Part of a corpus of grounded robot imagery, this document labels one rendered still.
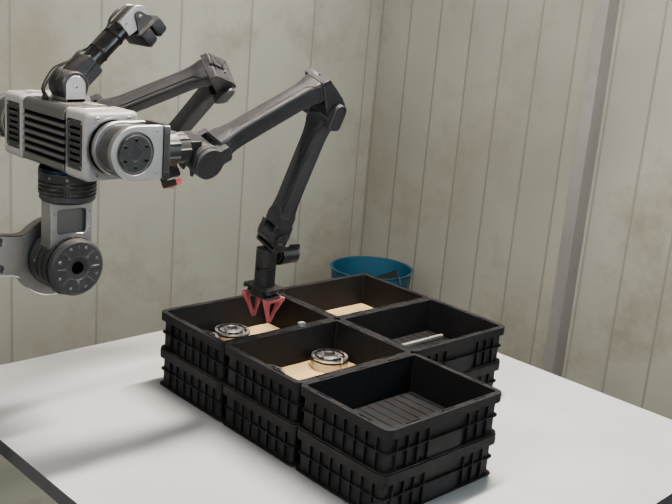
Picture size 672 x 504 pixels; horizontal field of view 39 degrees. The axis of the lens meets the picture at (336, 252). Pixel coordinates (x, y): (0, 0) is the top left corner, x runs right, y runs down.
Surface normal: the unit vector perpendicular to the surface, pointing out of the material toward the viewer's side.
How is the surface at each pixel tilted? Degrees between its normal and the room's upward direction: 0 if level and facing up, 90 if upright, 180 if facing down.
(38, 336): 90
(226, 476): 0
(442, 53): 90
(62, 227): 90
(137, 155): 90
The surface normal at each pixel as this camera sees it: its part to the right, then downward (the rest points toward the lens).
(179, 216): 0.69, 0.24
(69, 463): 0.08, -0.96
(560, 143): -0.72, 0.12
